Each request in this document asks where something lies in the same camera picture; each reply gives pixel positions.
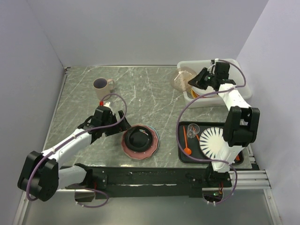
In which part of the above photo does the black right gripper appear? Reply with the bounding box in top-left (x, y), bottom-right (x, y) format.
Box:
top-left (188, 67), bottom-right (217, 90)

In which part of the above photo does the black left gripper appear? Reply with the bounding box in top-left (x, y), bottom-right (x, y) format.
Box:
top-left (102, 110), bottom-right (131, 136)

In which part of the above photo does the woven orange bamboo tray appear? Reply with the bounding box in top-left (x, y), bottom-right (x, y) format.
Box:
top-left (190, 89), bottom-right (199, 98)

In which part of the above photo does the black speckled square plate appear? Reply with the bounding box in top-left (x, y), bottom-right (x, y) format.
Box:
top-left (124, 125), bottom-right (153, 153)

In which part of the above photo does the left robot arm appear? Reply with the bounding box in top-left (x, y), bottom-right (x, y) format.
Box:
top-left (17, 105), bottom-right (131, 202)

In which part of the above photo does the white plastic bin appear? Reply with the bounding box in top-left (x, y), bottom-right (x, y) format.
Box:
top-left (177, 60), bottom-right (252, 108)

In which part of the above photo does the light blue plate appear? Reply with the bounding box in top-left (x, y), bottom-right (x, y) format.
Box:
top-left (150, 126), bottom-right (160, 151)

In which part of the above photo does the beige ceramic mug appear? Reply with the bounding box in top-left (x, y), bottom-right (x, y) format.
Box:
top-left (93, 78), bottom-right (115, 101)

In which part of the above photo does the clear plastic cup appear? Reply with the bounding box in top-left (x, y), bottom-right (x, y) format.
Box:
top-left (187, 123), bottom-right (200, 138)

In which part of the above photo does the black serving tray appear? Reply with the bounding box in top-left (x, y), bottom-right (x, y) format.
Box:
top-left (176, 120), bottom-right (245, 165)

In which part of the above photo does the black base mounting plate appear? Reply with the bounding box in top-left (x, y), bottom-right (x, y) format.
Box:
top-left (79, 166), bottom-right (232, 198)

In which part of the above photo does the white plate with blue stripes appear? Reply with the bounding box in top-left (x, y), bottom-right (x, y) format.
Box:
top-left (199, 127), bottom-right (225, 159)

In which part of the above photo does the orange plastic spoon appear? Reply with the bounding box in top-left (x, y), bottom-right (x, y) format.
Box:
top-left (183, 126), bottom-right (192, 155)

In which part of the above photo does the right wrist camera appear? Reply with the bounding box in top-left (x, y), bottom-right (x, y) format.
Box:
top-left (204, 74), bottom-right (216, 87)

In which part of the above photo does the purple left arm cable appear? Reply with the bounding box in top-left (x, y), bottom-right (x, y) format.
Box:
top-left (26, 93), bottom-right (128, 208)

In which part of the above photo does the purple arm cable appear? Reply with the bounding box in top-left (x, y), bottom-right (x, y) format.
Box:
top-left (176, 59), bottom-right (247, 205)
top-left (26, 93), bottom-right (128, 208)

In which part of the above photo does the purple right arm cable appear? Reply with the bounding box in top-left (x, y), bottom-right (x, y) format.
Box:
top-left (176, 59), bottom-right (247, 205)

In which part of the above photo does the aluminium frame rail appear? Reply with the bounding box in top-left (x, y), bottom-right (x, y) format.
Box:
top-left (22, 170), bottom-right (272, 193)

